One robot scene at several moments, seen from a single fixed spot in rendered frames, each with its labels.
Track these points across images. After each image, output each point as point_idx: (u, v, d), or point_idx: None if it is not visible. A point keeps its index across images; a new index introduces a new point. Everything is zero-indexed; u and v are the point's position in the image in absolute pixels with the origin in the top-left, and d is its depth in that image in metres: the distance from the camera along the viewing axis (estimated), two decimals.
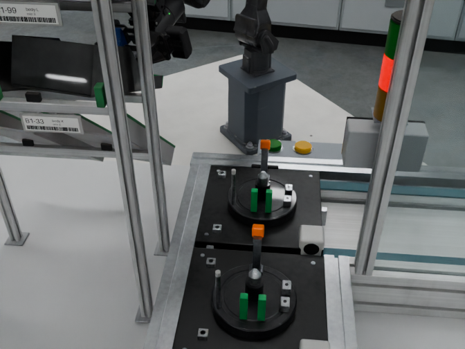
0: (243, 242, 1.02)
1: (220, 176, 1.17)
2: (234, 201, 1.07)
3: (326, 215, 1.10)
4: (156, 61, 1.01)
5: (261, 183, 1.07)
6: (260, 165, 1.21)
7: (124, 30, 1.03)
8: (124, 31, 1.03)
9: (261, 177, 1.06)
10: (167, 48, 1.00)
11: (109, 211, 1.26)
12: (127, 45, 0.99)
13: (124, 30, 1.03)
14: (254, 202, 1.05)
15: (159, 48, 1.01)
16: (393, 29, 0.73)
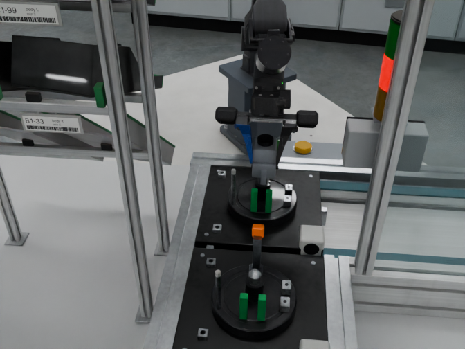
0: (243, 242, 1.02)
1: (220, 176, 1.17)
2: (234, 201, 1.07)
3: (326, 215, 1.10)
4: (286, 141, 1.03)
5: None
6: None
7: (248, 120, 1.00)
8: (248, 120, 1.00)
9: None
10: (297, 130, 1.01)
11: (109, 211, 1.26)
12: (265, 142, 1.00)
13: (248, 120, 1.00)
14: (254, 202, 1.05)
15: None
16: (393, 29, 0.73)
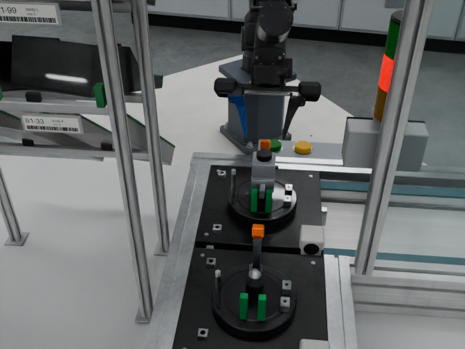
0: (243, 242, 1.02)
1: (220, 176, 1.17)
2: (234, 201, 1.07)
3: (326, 215, 1.10)
4: (293, 115, 0.99)
5: None
6: None
7: (242, 92, 0.96)
8: (242, 91, 0.97)
9: None
10: (305, 103, 0.97)
11: (109, 211, 1.26)
12: (263, 157, 1.03)
13: (242, 91, 0.96)
14: (254, 202, 1.05)
15: None
16: (393, 29, 0.73)
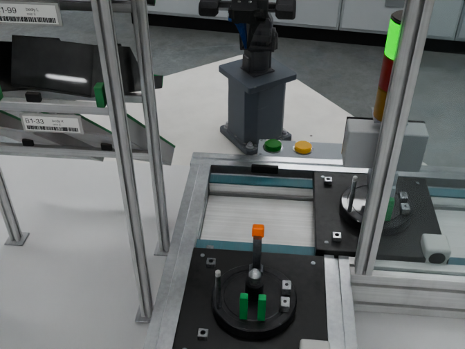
0: None
1: (326, 183, 1.16)
2: (351, 208, 1.05)
3: None
4: None
5: None
6: (260, 165, 1.21)
7: None
8: None
9: None
10: (266, 17, 1.08)
11: (109, 211, 1.26)
12: None
13: None
14: None
15: (257, 16, 1.08)
16: (393, 29, 0.73)
